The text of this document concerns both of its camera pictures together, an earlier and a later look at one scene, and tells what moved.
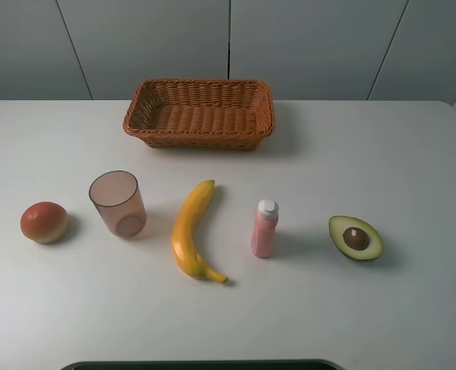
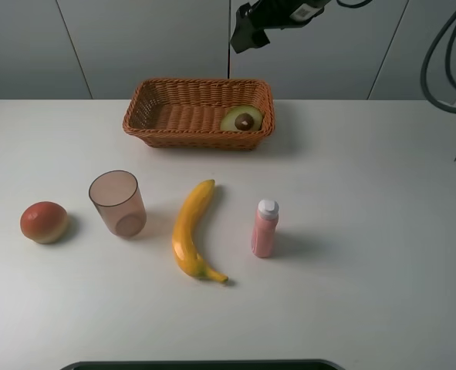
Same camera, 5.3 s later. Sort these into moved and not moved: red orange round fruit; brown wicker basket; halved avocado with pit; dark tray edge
Moved: halved avocado with pit
Not moved: brown wicker basket; dark tray edge; red orange round fruit
